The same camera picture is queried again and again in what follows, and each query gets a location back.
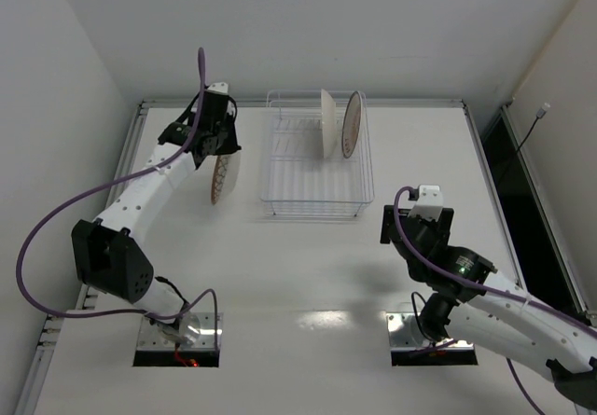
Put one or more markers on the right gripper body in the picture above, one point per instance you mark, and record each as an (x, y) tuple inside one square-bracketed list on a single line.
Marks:
[(389, 225)]

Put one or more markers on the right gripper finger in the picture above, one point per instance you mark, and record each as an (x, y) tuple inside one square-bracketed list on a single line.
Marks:
[(389, 231), (444, 224)]

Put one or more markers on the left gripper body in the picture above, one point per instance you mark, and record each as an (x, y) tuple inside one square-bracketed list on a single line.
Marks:
[(223, 142)]

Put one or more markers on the small floral plate orange rim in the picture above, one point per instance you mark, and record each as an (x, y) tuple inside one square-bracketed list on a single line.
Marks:
[(225, 176)]

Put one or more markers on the large floral plate orange rim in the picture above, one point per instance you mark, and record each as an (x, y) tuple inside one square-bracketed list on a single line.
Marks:
[(328, 123)]

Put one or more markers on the white plate orange sunburst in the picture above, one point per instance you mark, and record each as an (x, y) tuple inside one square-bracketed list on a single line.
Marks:
[(351, 124)]

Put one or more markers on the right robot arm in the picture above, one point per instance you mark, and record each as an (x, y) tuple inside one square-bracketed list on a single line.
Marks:
[(473, 301)]

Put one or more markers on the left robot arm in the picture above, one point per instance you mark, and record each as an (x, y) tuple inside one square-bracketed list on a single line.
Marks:
[(108, 250)]

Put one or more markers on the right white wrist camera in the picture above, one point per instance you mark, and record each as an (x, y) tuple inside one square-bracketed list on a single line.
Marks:
[(427, 202)]

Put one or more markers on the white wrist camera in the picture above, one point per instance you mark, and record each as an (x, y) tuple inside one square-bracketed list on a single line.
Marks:
[(219, 88), (427, 202)]

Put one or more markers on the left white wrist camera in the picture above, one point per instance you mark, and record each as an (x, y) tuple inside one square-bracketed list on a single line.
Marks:
[(219, 88)]

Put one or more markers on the white wire dish rack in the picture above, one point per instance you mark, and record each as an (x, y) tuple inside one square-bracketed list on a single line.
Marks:
[(297, 181)]

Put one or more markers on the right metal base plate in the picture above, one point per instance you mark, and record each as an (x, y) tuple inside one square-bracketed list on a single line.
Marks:
[(405, 336)]

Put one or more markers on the metal base plate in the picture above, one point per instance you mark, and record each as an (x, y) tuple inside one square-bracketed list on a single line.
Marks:
[(195, 332), (405, 336)]

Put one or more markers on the black wall cable white plug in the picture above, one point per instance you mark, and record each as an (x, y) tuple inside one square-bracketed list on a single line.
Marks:
[(539, 115)]

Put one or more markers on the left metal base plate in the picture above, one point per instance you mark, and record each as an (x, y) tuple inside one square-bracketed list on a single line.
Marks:
[(195, 332)]

